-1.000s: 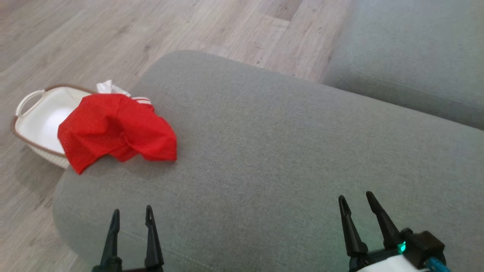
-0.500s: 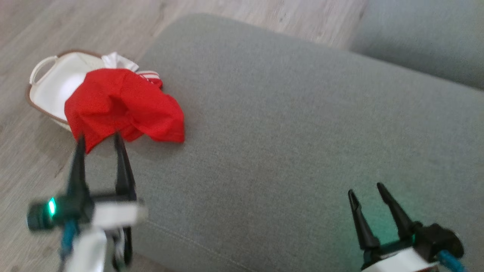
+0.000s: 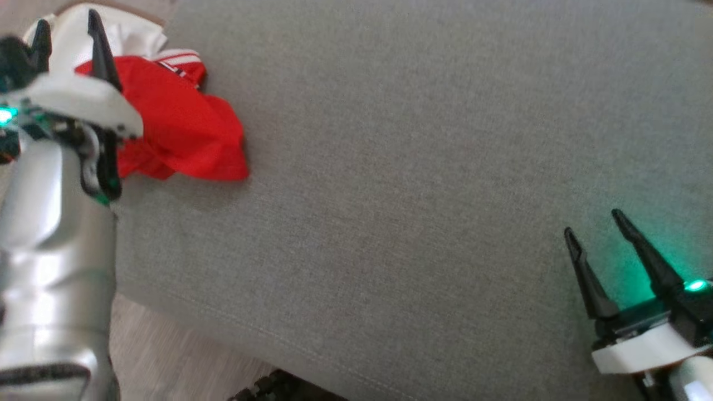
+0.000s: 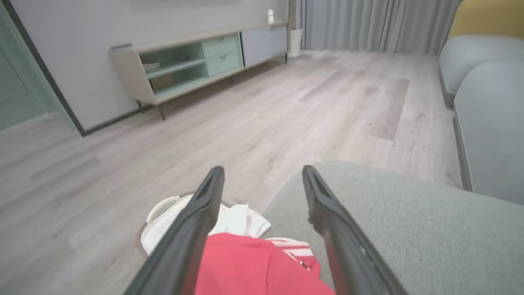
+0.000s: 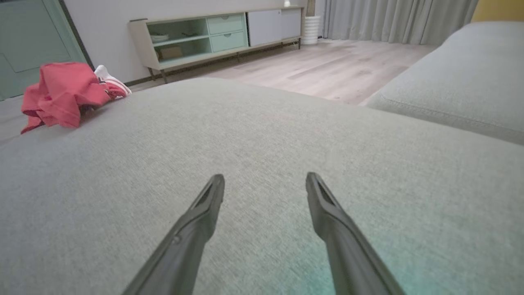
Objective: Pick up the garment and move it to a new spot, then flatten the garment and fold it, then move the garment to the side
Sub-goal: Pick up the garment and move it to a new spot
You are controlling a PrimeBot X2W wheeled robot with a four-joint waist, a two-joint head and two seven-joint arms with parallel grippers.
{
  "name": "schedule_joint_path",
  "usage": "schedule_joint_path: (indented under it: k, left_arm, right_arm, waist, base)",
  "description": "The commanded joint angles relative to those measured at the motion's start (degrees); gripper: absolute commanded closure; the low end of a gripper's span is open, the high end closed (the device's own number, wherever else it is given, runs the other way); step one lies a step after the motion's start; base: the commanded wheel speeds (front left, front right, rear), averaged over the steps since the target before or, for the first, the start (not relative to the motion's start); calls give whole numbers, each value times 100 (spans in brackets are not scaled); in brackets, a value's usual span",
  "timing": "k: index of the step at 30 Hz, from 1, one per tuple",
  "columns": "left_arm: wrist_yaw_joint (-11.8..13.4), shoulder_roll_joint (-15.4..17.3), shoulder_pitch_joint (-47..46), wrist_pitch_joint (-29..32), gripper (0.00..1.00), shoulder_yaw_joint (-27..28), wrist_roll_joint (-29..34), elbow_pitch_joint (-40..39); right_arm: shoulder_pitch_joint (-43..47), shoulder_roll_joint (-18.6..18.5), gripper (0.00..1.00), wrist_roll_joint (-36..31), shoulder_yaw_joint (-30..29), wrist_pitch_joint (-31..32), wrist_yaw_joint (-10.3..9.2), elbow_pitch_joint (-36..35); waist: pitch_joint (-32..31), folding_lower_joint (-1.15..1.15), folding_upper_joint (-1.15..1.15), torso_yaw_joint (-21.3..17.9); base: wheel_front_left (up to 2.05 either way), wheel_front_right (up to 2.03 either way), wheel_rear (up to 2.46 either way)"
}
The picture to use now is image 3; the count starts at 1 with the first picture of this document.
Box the black ridged object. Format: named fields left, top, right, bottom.
left=227, top=369, right=347, bottom=401

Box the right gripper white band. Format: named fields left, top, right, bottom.
left=563, top=208, right=713, bottom=375

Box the grey fabric sofa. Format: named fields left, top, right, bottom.
left=109, top=0, right=713, bottom=401

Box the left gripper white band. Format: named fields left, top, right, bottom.
left=0, top=8, right=144, bottom=141

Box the red shirt with white sleeves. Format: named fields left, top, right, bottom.
left=22, top=3, right=250, bottom=182

